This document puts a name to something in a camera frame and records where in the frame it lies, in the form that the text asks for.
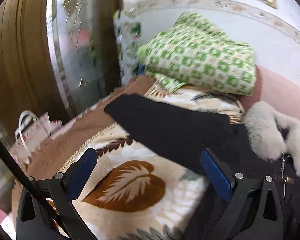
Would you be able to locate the black coat with fur collar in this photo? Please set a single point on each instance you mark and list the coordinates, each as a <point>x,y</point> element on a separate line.
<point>181,135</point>

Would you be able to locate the green patterned folded quilt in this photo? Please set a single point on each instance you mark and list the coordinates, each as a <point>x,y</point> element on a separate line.
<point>197,52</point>

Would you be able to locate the white paper shopping bag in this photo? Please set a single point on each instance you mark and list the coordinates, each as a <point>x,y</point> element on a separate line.
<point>31,132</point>

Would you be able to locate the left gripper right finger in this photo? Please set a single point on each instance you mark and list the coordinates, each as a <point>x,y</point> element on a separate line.
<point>252,210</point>

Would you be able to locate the leaf pattern beige blanket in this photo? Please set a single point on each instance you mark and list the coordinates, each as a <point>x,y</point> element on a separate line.
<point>132,192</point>

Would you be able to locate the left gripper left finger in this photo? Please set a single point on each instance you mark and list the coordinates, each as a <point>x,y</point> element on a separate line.
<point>45,208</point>

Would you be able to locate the frosted glass door panel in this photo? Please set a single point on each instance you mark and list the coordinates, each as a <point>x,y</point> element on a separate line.
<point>71,26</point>

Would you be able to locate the wooden door frame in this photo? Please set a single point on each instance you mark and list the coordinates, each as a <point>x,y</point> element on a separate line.
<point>27,80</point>

